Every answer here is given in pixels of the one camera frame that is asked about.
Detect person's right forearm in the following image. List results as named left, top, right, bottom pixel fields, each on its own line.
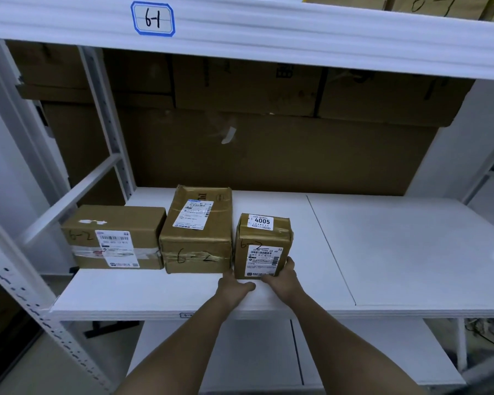
left=289, top=293, right=428, bottom=395

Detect flat wide cardboard parcel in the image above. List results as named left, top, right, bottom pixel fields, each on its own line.
left=60, top=205, right=167, bottom=270

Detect white metal shelf rack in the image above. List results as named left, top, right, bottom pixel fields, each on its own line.
left=0, top=0, right=494, bottom=395

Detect large flat cardboard sheet box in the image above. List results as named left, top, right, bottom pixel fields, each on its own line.
left=40, top=99, right=439, bottom=207

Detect small taped cardboard parcel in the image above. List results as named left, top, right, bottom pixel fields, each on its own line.
left=234, top=213, right=294, bottom=280

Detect tangled cables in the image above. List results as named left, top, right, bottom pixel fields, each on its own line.
left=464, top=318, right=494, bottom=352

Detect person's right hand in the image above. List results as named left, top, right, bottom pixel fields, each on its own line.
left=260, top=256, right=305, bottom=306

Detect tall taped cardboard parcel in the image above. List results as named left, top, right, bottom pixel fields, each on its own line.
left=159, top=185, right=234, bottom=275

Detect brown cardboard carton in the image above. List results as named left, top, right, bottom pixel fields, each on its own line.
left=103, top=48, right=176, bottom=109
left=318, top=67, right=476, bottom=128
left=172, top=54, right=327, bottom=118
left=6, top=40, right=92, bottom=101

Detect blue-bordered white shelf label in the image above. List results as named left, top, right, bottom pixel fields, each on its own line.
left=130, top=1, right=176, bottom=37

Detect person's left hand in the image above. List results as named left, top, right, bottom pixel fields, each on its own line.
left=215, top=269, right=257, bottom=309

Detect person's left forearm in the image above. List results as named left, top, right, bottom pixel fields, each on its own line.
left=114, top=295, right=240, bottom=395

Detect handwritten brown cardboard box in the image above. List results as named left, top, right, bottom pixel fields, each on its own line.
left=389, top=0, right=494, bottom=22

